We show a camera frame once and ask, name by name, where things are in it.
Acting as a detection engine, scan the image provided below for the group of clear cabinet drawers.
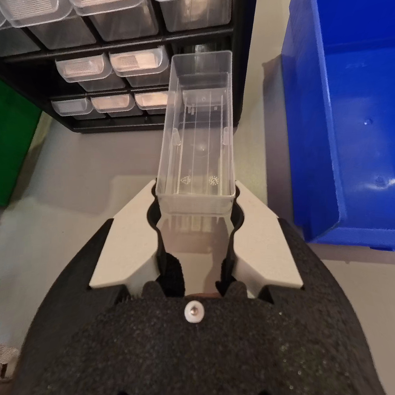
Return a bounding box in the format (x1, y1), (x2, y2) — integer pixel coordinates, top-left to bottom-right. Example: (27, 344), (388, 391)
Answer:
(0, 0), (232, 120)

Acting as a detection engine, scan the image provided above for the blue plastic bin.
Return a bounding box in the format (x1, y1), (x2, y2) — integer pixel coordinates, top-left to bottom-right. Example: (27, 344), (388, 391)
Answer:
(281, 0), (395, 251)

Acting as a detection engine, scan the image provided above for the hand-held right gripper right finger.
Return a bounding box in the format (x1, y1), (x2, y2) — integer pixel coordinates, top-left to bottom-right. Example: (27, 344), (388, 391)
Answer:
(228, 180), (305, 298)

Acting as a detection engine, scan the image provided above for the black drawer cabinet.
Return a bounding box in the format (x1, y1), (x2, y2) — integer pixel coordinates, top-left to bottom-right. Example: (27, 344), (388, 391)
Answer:
(0, 0), (257, 134)

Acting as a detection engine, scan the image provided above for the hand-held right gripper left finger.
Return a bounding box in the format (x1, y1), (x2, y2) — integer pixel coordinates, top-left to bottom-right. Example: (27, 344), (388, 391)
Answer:
(88, 180), (162, 295)

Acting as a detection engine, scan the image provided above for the clear plastic drawer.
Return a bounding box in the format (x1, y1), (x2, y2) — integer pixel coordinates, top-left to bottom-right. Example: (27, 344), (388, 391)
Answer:
(155, 50), (237, 217)

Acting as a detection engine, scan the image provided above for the green plastic bin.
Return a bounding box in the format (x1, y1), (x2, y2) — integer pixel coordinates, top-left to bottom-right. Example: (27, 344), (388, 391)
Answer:
(0, 80), (43, 208)

